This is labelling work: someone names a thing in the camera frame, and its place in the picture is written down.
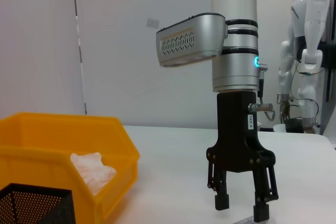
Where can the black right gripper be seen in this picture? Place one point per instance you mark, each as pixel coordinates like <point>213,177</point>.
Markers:
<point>233,134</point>

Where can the white paper ball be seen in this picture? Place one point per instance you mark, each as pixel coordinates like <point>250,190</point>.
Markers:
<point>92,169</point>

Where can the black mesh pen holder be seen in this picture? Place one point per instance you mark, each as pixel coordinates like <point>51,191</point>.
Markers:
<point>39,208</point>

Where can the black box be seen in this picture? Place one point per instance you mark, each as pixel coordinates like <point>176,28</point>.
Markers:
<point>294,125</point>

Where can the silver right wrist connector plug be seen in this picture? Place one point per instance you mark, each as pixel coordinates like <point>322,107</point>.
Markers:
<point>260,107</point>

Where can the white humanoid robot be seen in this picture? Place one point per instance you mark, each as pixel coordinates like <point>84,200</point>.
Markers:
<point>312,24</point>

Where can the yellow plastic bin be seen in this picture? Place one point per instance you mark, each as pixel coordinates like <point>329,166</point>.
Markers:
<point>39,142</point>

